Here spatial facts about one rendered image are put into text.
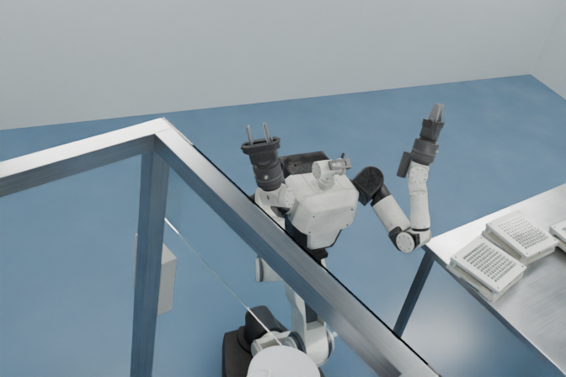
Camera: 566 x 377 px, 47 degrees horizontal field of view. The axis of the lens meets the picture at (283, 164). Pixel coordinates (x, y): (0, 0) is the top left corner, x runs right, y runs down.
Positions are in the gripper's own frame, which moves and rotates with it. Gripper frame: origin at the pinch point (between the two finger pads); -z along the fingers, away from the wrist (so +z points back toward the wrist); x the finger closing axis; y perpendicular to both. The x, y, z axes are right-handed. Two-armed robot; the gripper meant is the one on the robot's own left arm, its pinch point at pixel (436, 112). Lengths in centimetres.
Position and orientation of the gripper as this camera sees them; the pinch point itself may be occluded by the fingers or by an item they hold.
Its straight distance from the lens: 240.0
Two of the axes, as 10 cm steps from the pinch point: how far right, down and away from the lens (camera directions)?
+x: -4.8, 0.7, -8.8
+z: -2.7, 9.4, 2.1
